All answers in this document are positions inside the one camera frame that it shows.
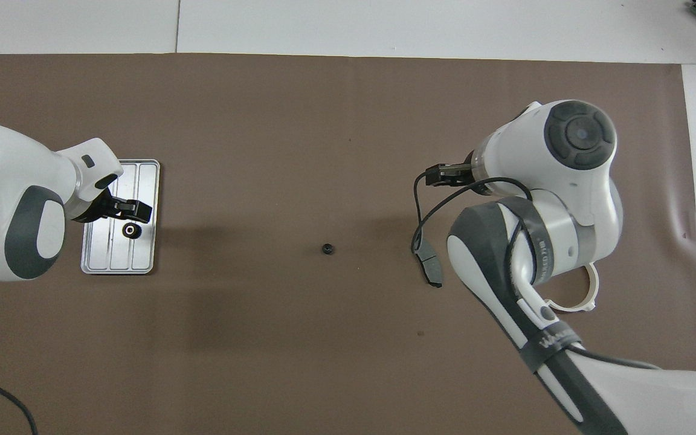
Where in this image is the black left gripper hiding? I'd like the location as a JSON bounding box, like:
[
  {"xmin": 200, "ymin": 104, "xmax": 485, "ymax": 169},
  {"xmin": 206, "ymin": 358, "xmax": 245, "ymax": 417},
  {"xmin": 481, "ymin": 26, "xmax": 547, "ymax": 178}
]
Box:
[{"xmin": 67, "ymin": 188, "xmax": 153, "ymax": 223}]

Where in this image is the dark grey brake pad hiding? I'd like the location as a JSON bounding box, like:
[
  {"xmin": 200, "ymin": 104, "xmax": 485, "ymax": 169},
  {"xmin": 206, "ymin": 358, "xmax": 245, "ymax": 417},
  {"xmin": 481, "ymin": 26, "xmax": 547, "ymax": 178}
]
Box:
[{"xmin": 412, "ymin": 234, "xmax": 444, "ymax": 289}]

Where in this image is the white curved plastic bracket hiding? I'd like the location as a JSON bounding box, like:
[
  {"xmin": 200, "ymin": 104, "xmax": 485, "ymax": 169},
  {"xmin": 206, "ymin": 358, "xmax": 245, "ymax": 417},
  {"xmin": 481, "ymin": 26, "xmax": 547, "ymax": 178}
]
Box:
[{"xmin": 546, "ymin": 261, "xmax": 600, "ymax": 313}]

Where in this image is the silver metal tray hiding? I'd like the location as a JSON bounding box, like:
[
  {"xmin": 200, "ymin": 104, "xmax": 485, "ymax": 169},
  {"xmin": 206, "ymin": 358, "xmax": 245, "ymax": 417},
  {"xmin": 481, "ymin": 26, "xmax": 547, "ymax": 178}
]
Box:
[{"xmin": 80, "ymin": 159, "xmax": 161, "ymax": 276}]

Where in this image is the brown table mat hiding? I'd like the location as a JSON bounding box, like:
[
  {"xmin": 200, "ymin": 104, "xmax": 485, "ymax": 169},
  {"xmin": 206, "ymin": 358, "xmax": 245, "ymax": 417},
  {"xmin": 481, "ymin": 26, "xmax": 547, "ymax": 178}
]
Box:
[{"xmin": 0, "ymin": 53, "xmax": 696, "ymax": 435}]

